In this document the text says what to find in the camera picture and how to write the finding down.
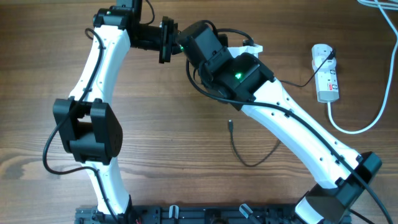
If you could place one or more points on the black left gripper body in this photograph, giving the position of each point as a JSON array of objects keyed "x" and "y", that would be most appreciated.
[{"x": 165, "y": 40}]

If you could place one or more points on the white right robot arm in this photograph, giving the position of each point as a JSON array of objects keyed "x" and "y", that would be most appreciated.
[{"x": 235, "y": 75}]

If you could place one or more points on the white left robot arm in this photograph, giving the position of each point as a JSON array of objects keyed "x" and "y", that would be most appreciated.
[{"x": 87, "y": 126}]

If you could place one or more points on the white power strip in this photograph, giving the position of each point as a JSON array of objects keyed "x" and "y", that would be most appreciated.
[{"x": 324, "y": 64}]

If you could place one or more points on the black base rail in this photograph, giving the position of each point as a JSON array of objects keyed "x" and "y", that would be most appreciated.
[{"x": 201, "y": 215}]

